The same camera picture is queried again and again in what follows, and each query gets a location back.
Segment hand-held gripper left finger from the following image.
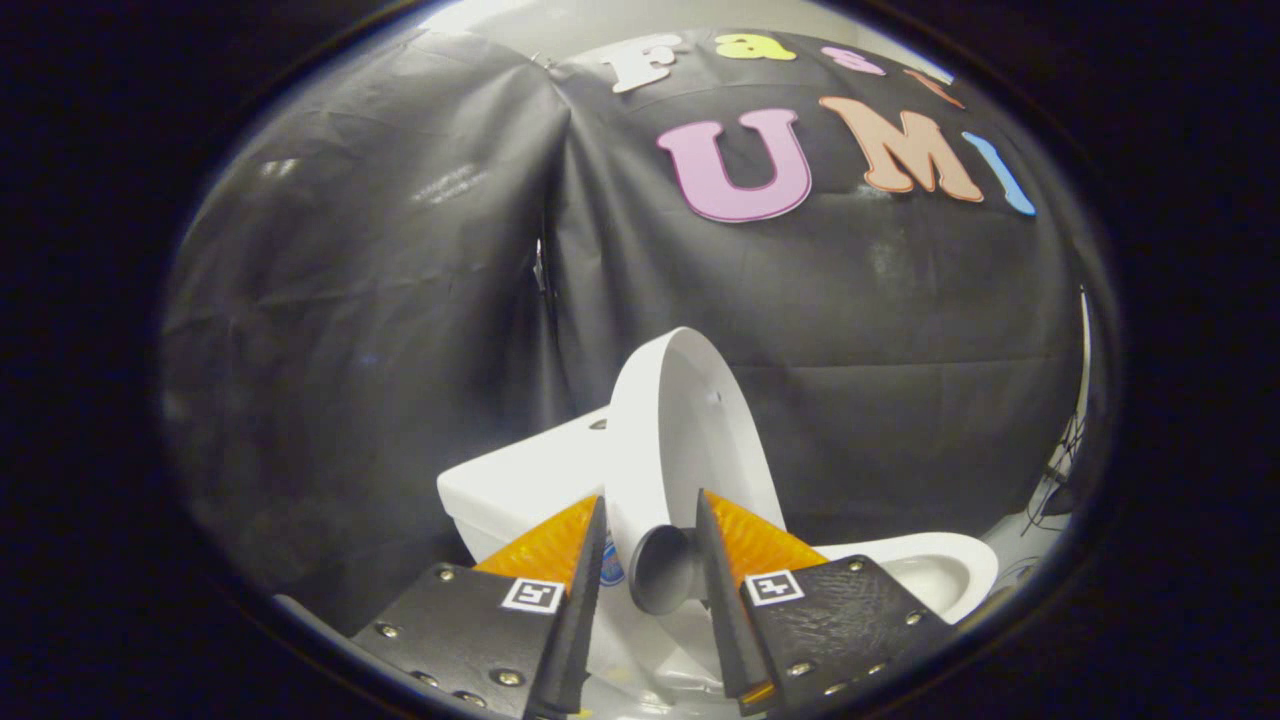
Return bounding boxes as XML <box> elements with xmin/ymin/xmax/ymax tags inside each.
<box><xmin>350</xmin><ymin>495</ymin><xmax>610</xmax><ymax>719</ymax></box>

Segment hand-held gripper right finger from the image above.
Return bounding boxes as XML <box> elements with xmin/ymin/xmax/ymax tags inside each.
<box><xmin>695</xmin><ymin>488</ymin><xmax>957</xmax><ymax>717</ymax></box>

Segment white toilet lid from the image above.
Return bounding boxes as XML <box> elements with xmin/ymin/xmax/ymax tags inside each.
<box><xmin>603</xmin><ymin>327</ymin><xmax>789</xmax><ymax>681</ymax></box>

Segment white toilet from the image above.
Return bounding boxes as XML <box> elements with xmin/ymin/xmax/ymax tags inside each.
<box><xmin>437</xmin><ymin>405</ymin><xmax>1001</xmax><ymax>707</ymax></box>

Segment black backdrop cloth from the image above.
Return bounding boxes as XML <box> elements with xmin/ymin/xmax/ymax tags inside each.
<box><xmin>160</xmin><ymin>28</ymin><xmax>1098</xmax><ymax>637</ymax></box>

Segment black floor cables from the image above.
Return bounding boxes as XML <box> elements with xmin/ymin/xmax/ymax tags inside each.
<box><xmin>1022</xmin><ymin>415</ymin><xmax>1089</xmax><ymax>536</ymax></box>

